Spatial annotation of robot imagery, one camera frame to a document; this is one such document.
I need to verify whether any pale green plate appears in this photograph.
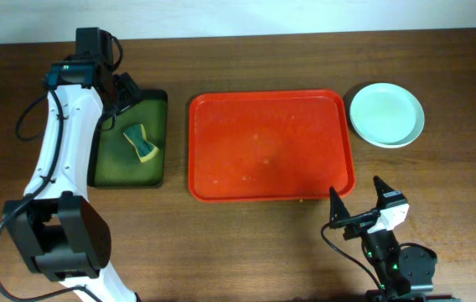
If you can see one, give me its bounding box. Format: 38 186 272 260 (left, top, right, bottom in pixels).
349 82 426 125

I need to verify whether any black base block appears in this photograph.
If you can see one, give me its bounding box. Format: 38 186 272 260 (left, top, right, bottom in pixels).
365 290 462 302

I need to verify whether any cream white plate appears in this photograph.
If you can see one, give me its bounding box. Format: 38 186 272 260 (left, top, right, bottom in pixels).
352 116 426 148

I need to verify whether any red plastic serving tray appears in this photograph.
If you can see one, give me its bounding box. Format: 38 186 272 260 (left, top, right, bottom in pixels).
188 89 356 203

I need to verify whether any black tray with soapy water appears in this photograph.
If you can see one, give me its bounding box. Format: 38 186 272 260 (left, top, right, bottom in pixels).
87 89 168 189

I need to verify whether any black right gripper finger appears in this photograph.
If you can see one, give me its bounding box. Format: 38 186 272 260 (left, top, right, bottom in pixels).
329 187 350 223
373 175 401 208

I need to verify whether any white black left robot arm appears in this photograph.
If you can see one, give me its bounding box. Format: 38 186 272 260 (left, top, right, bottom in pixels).
0 28 142 301

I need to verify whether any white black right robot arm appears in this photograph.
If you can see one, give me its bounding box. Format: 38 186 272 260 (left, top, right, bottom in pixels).
320 176 437 301

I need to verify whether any yellow green scrub sponge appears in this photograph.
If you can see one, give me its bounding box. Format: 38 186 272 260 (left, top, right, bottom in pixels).
123 124 159 163

